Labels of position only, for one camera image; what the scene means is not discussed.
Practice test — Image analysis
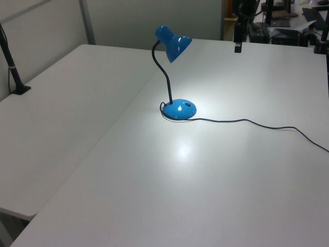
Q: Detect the white paper sheet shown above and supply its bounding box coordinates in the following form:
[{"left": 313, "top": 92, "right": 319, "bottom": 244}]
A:
[{"left": 289, "top": 21, "right": 316, "bottom": 32}]

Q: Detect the wooden cabinet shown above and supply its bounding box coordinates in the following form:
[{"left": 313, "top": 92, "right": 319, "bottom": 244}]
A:
[{"left": 224, "top": 14, "right": 239, "bottom": 42}]

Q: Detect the black monitor stand pole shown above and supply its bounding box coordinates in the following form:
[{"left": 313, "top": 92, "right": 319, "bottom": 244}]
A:
[{"left": 264, "top": 0, "right": 275, "bottom": 27}]

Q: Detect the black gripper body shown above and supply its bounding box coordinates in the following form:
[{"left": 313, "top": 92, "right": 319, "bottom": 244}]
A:
[{"left": 233, "top": 22, "right": 244, "bottom": 44}]

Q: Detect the black keyboard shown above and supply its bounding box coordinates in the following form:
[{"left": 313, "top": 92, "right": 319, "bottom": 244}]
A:
[{"left": 301, "top": 7, "right": 327, "bottom": 29}]

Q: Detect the black and green device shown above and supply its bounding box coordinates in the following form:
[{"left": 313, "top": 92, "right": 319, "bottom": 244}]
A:
[{"left": 247, "top": 22, "right": 271, "bottom": 44}]

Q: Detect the black lamp power cord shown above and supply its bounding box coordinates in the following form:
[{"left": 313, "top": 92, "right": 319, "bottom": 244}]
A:
[{"left": 159, "top": 101, "right": 329, "bottom": 152}]

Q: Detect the grey partition frame post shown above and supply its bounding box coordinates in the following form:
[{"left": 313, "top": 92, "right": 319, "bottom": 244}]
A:
[{"left": 78, "top": 0, "right": 97, "bottom": 46}]

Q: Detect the black camera stand pole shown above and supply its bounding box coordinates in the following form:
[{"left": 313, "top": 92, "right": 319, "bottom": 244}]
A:
[{"left": 0, "top": 22, "right": 32, "bottom": 96}]

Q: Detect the black equipment box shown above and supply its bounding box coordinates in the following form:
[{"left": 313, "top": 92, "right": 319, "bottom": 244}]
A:
[{"left": 271, "top": 28, "right": 301, "bottom": 46}]

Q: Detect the black clamp stand pole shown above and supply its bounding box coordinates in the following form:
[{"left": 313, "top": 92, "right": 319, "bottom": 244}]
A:
[{"left": 313, "top": 0, "right": 329, "bottom": 55}]

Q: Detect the blue gooseneck desk lamp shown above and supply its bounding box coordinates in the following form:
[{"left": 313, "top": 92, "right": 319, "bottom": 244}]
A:
[{"left": 154, "top": 24, "right": 198, "bottom": 120}]

